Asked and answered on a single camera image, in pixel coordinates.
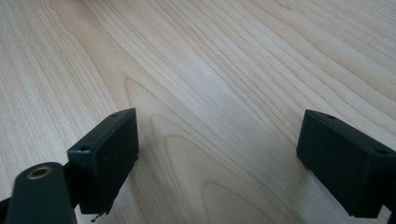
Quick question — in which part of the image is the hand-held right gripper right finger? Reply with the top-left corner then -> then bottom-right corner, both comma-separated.
296,108 -> 396,218

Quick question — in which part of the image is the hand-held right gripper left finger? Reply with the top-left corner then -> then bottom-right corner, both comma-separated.
64,107 -> 140,216

